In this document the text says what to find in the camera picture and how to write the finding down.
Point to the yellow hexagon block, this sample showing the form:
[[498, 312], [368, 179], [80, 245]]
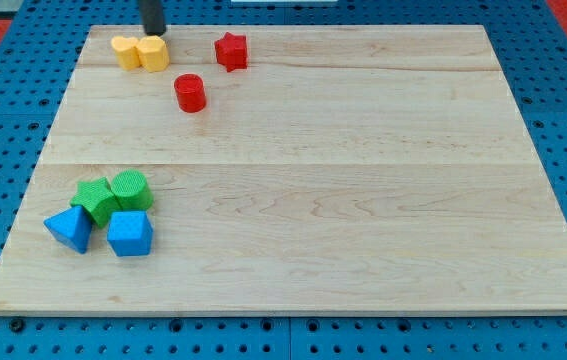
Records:
[[153, 53]]

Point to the green star block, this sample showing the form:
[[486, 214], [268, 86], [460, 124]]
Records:
[[97, 200]]

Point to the yellow heart block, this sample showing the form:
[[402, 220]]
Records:
[[125, 51]]

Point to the blue cube block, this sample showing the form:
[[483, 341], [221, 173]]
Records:
[[130, 233]]

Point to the red cylinder block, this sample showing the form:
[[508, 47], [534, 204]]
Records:
[[190, 93]]

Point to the blue triangle block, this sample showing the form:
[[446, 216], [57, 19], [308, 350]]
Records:
[[71, 227]]

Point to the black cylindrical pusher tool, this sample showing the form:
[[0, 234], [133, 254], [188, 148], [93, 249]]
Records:
[[152, 17]]

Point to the wooden board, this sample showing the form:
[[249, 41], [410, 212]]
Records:
[[374, 171]]

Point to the red star block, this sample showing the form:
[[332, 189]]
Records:
[[232, 52]]

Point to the green cylinder block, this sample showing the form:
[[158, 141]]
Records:
[[132, 190]]

